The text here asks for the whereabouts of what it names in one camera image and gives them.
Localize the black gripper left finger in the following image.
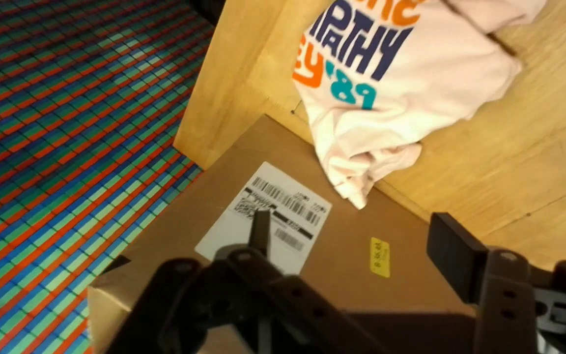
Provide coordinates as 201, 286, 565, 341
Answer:
105, 209, 390, 354

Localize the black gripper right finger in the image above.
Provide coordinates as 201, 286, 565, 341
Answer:
425, 213, 566, 354

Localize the peach printed shirt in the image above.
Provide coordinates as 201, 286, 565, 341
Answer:
291, 0, 551, 213

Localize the cardboard box with white label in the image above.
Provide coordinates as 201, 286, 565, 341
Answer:
85, 115, 484, 354

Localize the multicolour patterned backdrop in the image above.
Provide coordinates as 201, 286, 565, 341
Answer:
0, 0, 215, 354

